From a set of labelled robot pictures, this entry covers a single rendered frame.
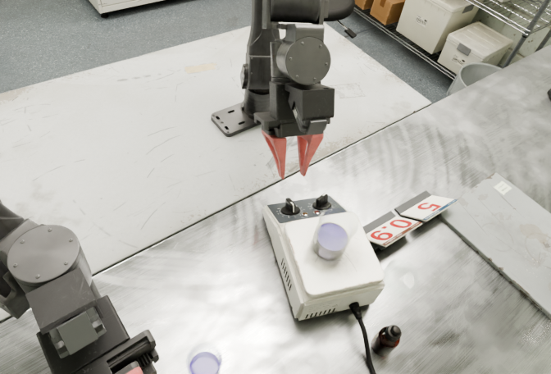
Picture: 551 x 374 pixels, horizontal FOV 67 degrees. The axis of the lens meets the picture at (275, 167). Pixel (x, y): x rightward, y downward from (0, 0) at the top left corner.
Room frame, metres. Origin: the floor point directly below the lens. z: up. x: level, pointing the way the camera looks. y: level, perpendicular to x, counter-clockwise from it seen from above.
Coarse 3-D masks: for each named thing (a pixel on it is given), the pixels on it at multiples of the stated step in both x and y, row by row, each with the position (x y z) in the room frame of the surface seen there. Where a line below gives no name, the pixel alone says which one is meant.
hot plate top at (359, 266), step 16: (288, 224) 0.36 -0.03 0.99; (304, 224) 0.36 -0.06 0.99; (288, 240) 0.33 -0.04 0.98; (304, 240) 0.33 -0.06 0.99; (352, 240) 0.35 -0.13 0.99; (368, 240) 0.35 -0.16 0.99; (304, 256) 0.31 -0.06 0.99; (352, 256) 0.32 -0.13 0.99; (368, 256) 0.33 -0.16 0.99; (304, 272) 0.28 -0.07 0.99; (320, 272) 0.29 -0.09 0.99; (336, 272) 0.29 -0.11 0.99; (352, 272) 0.30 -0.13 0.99; (368, 272) 0.30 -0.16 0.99; (304, 288) 0.26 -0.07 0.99; (320, 288) 0.26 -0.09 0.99; (336, 288) 0.27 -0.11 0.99; (352, 288) 0.27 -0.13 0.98
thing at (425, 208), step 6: (432, 198) 0.53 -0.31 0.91; (438, 198) 0.52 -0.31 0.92; (444, 198) 0.52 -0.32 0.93; (420, 204) 0.51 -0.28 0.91; (426, 204) 0.51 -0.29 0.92; (432, 204) 0.50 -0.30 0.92; (438, 204) 0.50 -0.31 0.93; (444, 204) 0.50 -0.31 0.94; (414, 210) 0.49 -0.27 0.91; (420, 210) 0.49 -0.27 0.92; (426, 210) 0.48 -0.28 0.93; (432, 210) 0.48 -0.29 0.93; (414, 216) 0.47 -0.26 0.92; (420, 216) 0.47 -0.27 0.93; (426, 216) 0.46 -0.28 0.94
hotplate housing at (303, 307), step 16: (272, 224) 0.38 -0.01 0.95; (272, 240) 0.36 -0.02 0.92; (288, 256) 0.32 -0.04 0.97; (288, 272) 0.30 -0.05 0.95; (288, 288) 0.28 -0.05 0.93; (368, 288) 0.29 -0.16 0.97; (304, 304) 0.25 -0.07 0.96; (320, 304) 0.25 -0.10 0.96; (336, 304) 0.26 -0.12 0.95; (352, 304) 0.27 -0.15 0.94
